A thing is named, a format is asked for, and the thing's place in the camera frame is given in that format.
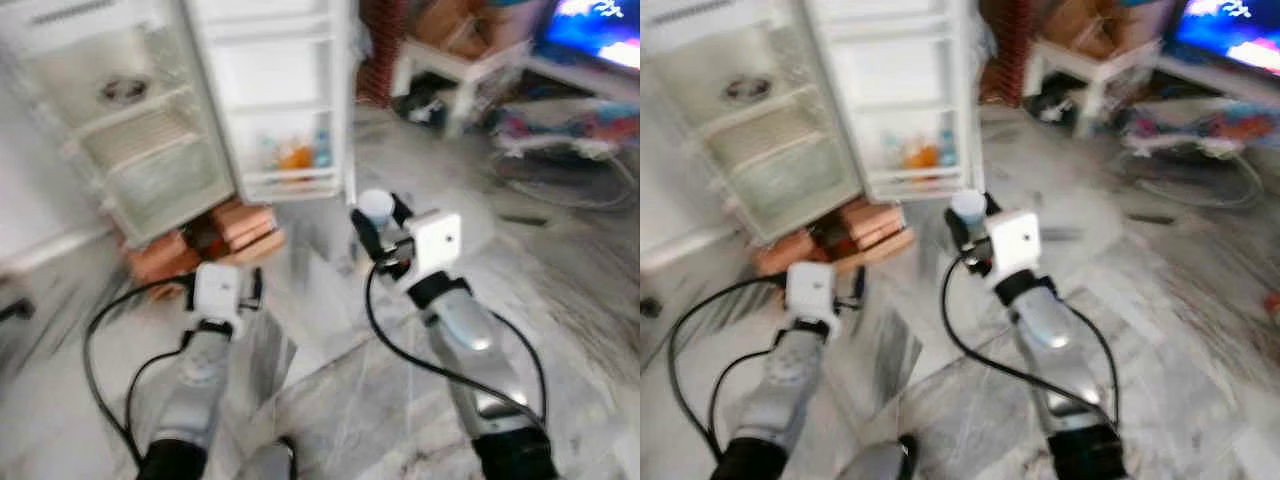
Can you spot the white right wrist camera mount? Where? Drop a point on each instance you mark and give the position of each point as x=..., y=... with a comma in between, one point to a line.
x=435, y=242
x=1015, y=240

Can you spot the lit television screen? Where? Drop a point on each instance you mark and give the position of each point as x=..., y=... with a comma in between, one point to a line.
x=1230, y=30
x=595, y=30

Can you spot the blue drink bottle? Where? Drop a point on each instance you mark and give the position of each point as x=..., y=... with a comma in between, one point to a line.
x=322, y=150
x=947, y=148

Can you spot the colourful cloth pile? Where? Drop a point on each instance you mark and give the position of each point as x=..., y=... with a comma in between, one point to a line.
x=580, y=130
x=1210, y=128

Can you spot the orange drink bottle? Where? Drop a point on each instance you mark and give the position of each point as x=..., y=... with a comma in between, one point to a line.
x=296, y=157
x=920, y=156

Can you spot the white low table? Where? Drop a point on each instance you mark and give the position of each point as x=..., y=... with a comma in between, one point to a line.
x=455, y=65
x=1090, y=68

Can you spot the dark bowl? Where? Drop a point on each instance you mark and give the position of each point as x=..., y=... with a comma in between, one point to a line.
x=747, y=89

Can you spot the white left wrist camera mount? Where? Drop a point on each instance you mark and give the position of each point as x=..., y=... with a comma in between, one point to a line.
x=810, y=290
x=218, y=290

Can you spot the bottle with pale blue cap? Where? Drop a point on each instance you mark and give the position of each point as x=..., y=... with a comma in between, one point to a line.
x=376, y=207
x=968, y=206

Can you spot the red brick stack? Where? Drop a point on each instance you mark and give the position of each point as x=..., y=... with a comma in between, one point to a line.
x=875, y=225
x=245, y=228
x=160, y=260
x=785, y=258

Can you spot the black object under table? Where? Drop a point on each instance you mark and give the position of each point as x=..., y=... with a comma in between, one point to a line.
x=1050, y=100
x=420, y=100

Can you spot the red woven column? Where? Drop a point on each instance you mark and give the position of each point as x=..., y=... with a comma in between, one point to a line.
x=1010, y=50
x=380, y=50

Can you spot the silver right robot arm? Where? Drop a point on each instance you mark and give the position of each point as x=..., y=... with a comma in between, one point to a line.
x=1050, y=340
x=470, y=340

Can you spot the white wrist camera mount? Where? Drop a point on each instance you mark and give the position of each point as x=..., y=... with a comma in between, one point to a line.
x=218, y=290
x=1015, y=240
x=810, y=290
x=435, y=242

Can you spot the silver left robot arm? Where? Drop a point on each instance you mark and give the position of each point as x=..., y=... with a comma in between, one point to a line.
x=195, y=385
x=780, y=390

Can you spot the grey robot foot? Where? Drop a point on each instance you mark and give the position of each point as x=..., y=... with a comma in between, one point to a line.
x=272, y=462
x=885, y=460

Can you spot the brown cardboard box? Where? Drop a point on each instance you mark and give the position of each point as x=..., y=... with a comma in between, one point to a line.
x=470, y=25
x=1095, y=22

